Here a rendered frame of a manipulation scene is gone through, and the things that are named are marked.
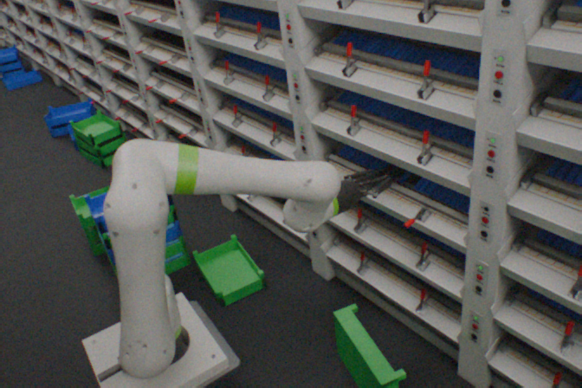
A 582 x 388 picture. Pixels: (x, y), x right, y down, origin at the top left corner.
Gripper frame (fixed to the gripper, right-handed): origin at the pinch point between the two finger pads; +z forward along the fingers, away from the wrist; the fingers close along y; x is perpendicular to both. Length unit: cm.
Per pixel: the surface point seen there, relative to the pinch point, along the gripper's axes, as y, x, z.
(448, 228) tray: -23.7, 7.4, -2.2
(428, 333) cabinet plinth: -17, 57, 6
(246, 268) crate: 60, 63, -17
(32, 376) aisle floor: 72, 74, -102
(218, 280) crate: 63, 64, -29
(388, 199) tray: -2.2, 7.6, -2.4
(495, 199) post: -38.1, -9.8, -7.0
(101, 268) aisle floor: 110, 69, -61
